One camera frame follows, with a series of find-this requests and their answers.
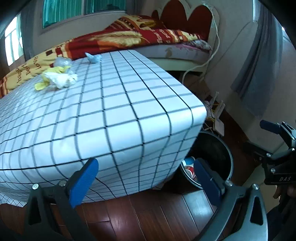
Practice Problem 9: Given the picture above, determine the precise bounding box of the red yellow patterned blanket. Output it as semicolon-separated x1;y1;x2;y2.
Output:
1;15;200;97

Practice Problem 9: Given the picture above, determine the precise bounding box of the red paper cup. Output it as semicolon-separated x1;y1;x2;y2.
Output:
182;157;198;183

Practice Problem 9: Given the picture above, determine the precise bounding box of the crumpled clear plastic bag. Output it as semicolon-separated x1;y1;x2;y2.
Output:
53;57;72;68

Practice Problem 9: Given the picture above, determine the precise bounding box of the grey curtain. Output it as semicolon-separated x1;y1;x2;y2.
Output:
231;6;283;118

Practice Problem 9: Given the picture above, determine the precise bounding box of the red scalloped headboard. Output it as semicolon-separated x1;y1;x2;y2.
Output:
151;1;213;41

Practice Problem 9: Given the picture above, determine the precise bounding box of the white wifi router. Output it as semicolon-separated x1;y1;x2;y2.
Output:
204;92;225;137

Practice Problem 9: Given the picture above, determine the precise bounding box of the black trash bin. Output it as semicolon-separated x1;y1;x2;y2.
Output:
176;131;233;191

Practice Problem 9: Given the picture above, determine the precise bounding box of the white power cable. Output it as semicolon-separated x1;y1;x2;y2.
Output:
181;1;220;85

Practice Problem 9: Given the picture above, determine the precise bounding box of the person right hand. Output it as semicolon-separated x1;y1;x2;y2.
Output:
273;186;296;199

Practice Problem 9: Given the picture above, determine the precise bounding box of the crumpled light blue mask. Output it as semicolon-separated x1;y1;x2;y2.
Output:
85;52;102;64

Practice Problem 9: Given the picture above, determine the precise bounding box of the white tissue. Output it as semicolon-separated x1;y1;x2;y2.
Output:
43;71;78;89

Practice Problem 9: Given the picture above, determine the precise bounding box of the white black grid tablecloth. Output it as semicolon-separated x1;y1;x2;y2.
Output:
1;50;207;206

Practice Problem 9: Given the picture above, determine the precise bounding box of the yellow towel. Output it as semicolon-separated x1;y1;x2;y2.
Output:
35;66;76;91

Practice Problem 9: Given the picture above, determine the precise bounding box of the bed mattress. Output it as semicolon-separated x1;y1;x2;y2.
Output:
134;44;210;71

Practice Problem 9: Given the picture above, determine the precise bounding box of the green window curtain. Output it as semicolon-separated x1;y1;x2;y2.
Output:
42;0;126;29

